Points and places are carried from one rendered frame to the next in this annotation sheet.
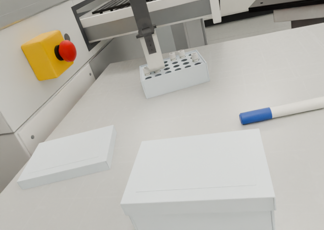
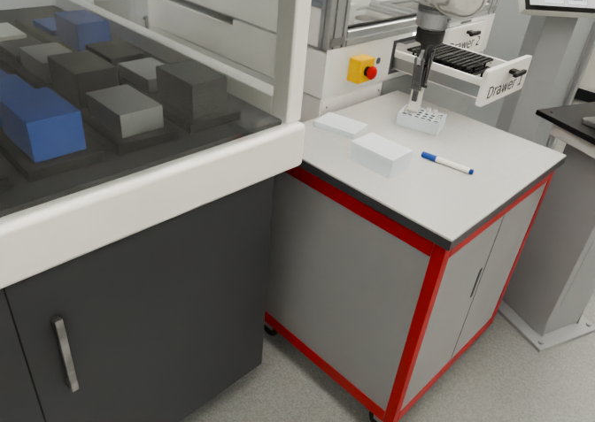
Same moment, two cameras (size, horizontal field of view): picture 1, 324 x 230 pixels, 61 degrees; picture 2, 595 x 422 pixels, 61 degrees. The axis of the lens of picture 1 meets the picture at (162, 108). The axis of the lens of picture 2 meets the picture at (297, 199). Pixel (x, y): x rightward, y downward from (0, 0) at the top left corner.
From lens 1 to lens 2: 103 cm
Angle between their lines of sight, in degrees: 21
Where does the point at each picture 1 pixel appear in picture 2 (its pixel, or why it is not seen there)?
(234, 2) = not seen: outside the picture
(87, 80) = (374, 93)
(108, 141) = (360, 128)
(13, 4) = (360, 34)
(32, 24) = (362, 47)
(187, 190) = (372, 149)
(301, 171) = (418, 175)
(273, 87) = (458, 155)
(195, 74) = (429, 126)
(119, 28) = not seen: hidden behind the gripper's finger
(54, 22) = (376, 49)
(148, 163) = (367, 138)
